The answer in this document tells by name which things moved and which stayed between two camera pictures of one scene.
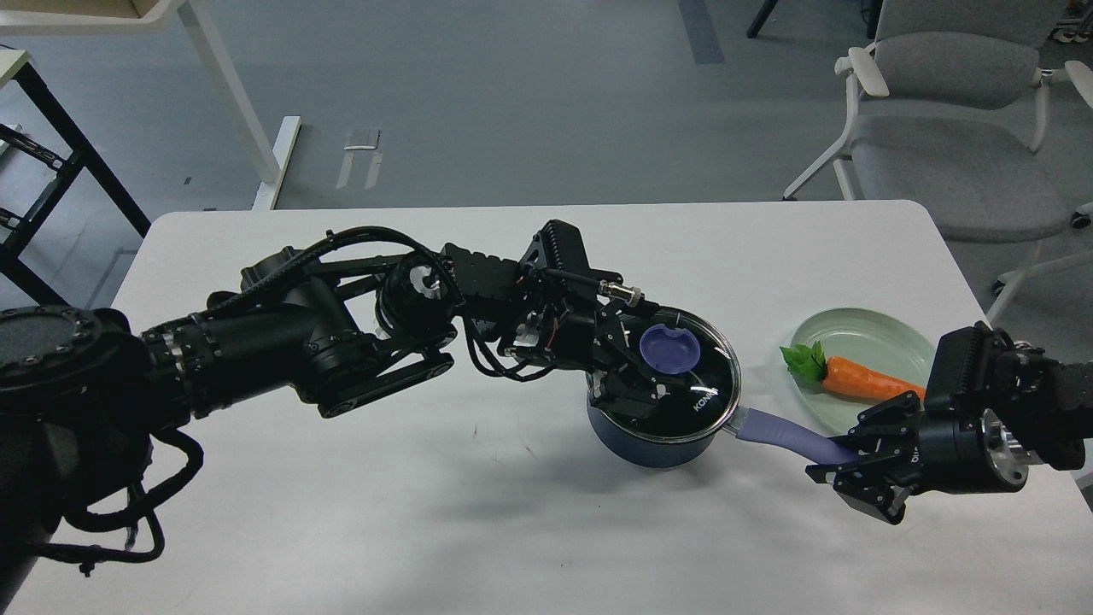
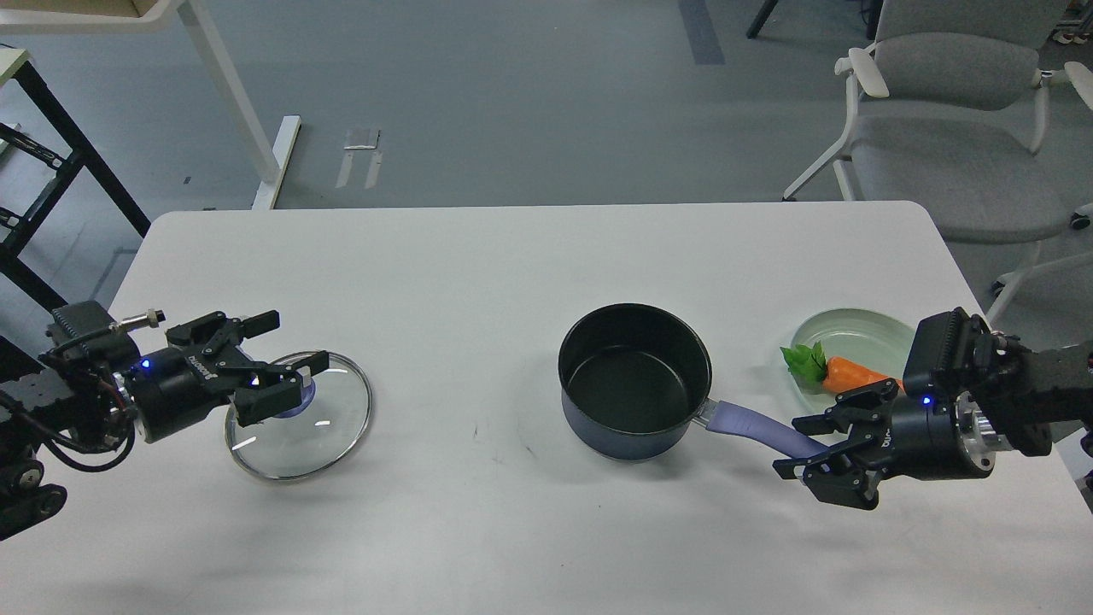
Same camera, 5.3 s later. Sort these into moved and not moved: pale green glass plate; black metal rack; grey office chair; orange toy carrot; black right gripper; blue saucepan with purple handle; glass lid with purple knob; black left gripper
Moved: black left gripper; glass lid with purple knob; black right gripper; blue saucepan with purple handle
Not moved: black metal rack; pale green glass plate; orange toy carrot; grey office chair
